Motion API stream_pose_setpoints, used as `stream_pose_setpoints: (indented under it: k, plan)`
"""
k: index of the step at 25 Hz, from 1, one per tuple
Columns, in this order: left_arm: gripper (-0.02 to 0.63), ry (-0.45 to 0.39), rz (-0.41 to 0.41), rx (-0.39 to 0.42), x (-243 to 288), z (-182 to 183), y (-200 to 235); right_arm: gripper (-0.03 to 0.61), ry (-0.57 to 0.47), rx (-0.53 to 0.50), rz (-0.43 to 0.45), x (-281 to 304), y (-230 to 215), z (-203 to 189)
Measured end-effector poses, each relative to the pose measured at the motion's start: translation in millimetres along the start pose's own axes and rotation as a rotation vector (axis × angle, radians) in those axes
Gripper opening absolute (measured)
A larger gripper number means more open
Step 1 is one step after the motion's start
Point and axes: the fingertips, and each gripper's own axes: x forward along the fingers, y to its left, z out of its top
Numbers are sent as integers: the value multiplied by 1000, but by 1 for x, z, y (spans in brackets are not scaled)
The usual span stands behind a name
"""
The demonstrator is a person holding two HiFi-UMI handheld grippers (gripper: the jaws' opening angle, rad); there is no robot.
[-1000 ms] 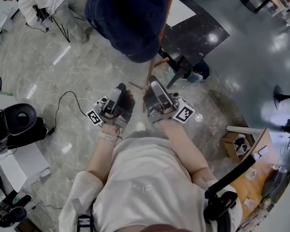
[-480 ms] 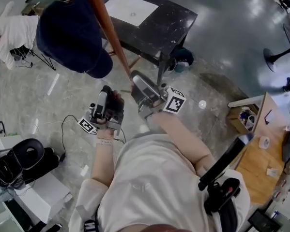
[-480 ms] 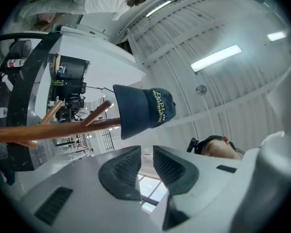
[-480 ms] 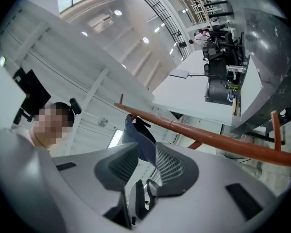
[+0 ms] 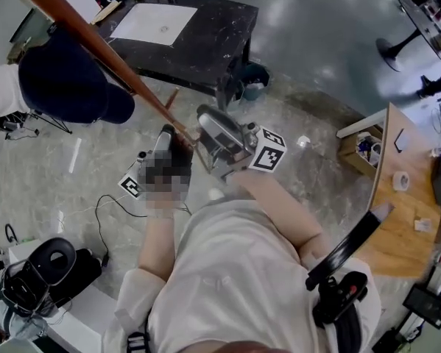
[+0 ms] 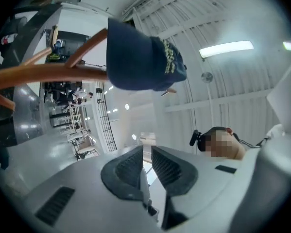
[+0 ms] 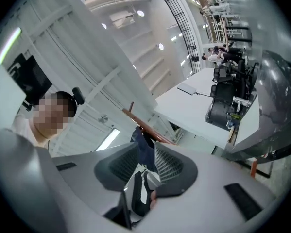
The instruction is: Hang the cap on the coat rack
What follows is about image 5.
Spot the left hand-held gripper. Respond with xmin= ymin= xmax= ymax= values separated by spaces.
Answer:
xmin=118 ymin=123 xmax=193 ymax=200

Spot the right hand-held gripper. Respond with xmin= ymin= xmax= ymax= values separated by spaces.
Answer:
xmin=197 ymin=104 xmax=288 ymax=183

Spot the navy baseball cap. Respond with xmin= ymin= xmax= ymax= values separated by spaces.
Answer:
xmin=17 ymin=31 xmax=136 ymax=125

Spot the wooden coat rack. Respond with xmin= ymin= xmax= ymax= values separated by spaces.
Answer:
xmin=5 ymin=0 xmax=214 ymax=175

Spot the person's left forearm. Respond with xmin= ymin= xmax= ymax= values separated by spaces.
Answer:
xmin=137 ymin=215 xmax=180 ymax=281

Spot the person's right forearm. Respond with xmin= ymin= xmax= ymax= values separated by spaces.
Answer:
xmin=229 ymin=173 xmax=326 ymax=260

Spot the black trash bin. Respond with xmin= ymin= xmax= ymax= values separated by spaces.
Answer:
xmin=239 ymin=62 xmax=271 ymax=103

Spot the black marble sink table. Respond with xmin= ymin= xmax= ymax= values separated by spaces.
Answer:
xmin=96 ymin=0 xmax=260 ymax=110

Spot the white paper sheet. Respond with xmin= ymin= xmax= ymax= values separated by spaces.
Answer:
xmin=109 ymin=2 xmax=199 ymax=46

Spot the hairpin leg table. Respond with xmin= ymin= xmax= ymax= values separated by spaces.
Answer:
xmin=0 ymin=109 xmax=74 ymax=142

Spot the light wooden board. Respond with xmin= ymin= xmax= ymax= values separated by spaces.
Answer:
xmin=90 ymin=0 xmax=122 ymax=26

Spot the open cardboard box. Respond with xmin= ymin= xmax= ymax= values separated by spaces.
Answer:
xmin=336 ymin=124 xmax=385 ymax=179

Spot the person's white shirt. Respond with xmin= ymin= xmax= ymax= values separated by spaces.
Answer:
xmin=102 ymin=196 xmax=383 ymax=353

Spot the black fabric bag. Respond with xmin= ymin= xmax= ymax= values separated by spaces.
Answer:
xmin=49 ymin=247 xmax=104 ymax=307

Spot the smartphone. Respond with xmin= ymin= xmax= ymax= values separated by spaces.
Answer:
xmin=393 ymin=128 xmax=417 ymax=154

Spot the white tape roll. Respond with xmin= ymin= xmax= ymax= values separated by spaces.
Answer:
xmin=392 ymin=171 xmax=412 ymax=191

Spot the curved wooden desk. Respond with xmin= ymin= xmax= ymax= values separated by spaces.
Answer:
xmin=335 ymin=101 xmax=441 ymax=280

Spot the white box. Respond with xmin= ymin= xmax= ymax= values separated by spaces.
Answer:
xmin=46 ymin=288 xmax=120 ymax=351

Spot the black hip controller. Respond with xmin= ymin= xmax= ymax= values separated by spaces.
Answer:
xmin=311 ymin=270 xmax=369 ymax=325

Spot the black monitor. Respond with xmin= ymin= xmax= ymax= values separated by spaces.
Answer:
xmin=402 ymin=283 xmax=441 ymax=329

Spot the black power cable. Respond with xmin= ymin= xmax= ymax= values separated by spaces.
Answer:
xmin=95 ymin=193 xmax=149 ymax=260

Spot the black flat strap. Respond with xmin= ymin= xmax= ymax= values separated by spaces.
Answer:
xmin=305 ymin=202 xmax=396 ymax=292

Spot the black looped cord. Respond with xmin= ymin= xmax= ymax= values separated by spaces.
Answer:
xmin=4 ymin=222 xmax=19 ymax=243

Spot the black pedestal table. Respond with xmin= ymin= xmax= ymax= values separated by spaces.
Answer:
xmin=374 ymin=0 xmax=441 ymax=74

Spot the black chest strap buckle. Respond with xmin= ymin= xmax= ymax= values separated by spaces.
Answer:
xmin=126 ymin=332 xmax=147 ymax=353

